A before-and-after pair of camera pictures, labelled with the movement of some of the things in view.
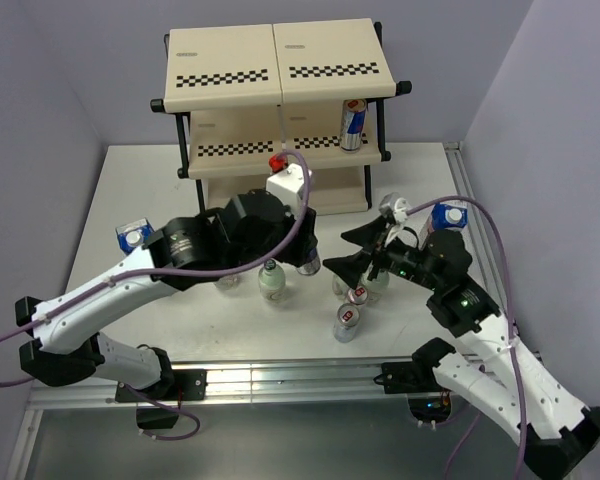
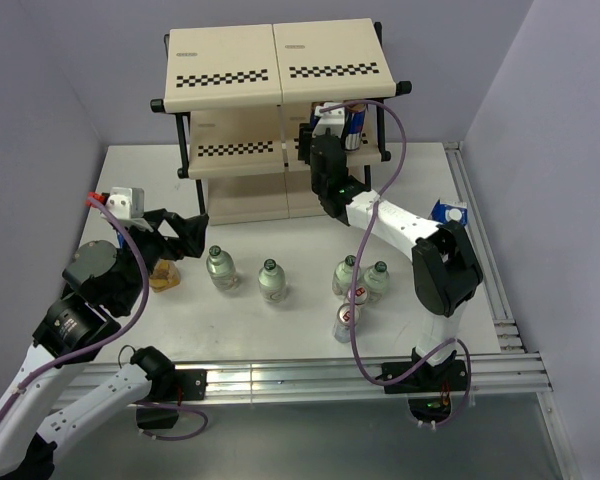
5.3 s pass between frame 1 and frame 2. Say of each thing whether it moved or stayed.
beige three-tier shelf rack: stayed
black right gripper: moved
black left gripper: moved
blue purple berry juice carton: stayed
